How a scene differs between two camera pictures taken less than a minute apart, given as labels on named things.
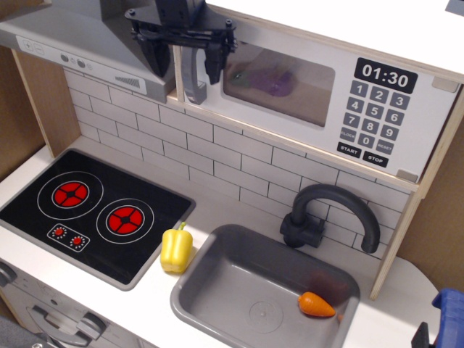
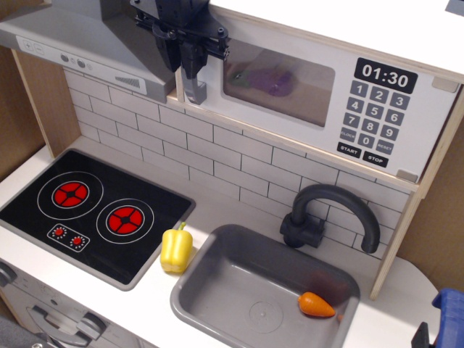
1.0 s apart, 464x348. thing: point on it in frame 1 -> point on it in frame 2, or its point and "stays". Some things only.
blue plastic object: x=451 y=303 stays
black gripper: x=190 y=22 -> x=183 y=19
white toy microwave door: x=383 y=117 stays
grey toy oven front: x=58 y=320 stays
